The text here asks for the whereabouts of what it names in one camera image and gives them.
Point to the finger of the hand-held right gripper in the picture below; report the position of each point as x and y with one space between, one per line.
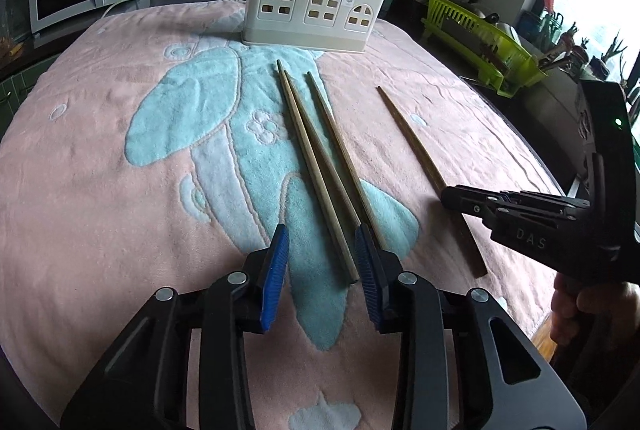
465 200
530 235

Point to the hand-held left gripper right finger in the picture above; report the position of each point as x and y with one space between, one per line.
370 275

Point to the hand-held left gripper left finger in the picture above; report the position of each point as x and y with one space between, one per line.
274 275

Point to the dark wooden chopstick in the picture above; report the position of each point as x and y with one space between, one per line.
408 135

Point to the light wooden chopstick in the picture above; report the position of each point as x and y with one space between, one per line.
318 180

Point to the person's right hand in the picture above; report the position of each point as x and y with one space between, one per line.
567 315

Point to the windowsill potted plants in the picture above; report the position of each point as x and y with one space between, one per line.
595 55

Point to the lime green dish rack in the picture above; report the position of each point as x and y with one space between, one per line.
480 45

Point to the windowsill cup of brushes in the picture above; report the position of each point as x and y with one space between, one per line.
542 25

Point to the pink and blue towel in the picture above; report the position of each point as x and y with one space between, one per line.
100 190

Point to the green base cabinets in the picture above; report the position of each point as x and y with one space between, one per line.
12 97

